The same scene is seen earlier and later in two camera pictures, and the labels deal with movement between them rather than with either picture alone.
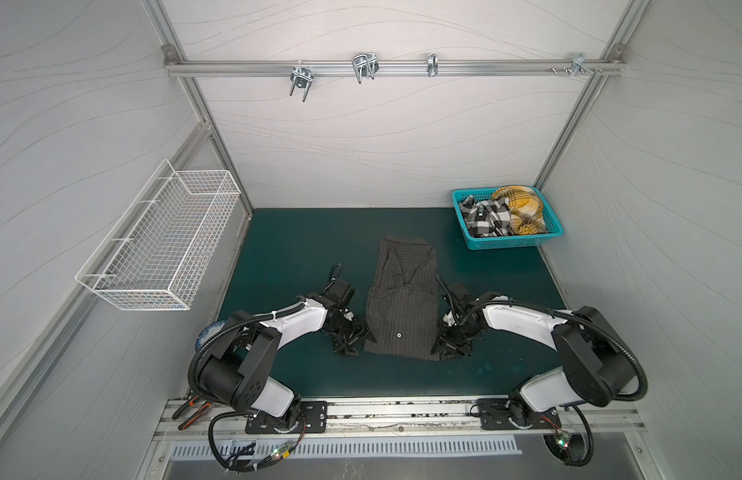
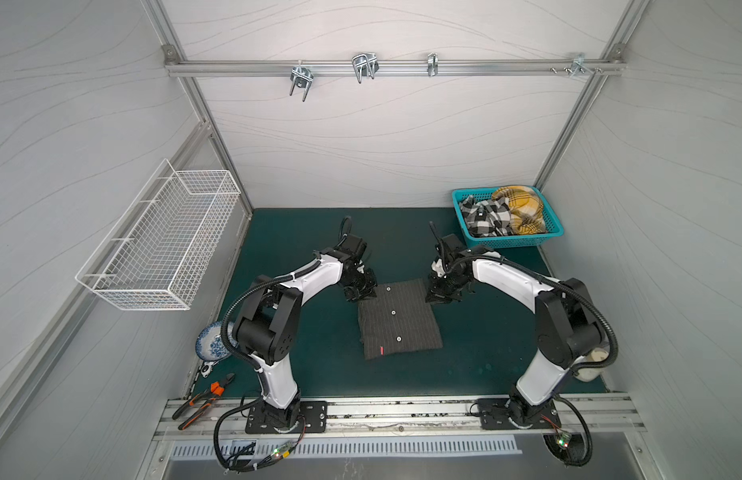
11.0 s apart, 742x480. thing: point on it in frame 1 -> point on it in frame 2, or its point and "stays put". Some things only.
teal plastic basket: [553, 227] stays put
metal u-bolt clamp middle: [365, 65] stays put
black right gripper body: [452, 335] -> [444, 287]
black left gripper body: [347, 331] -> [359, 284]
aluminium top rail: [535, 67] stays put
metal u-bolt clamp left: [301, 77] stays put
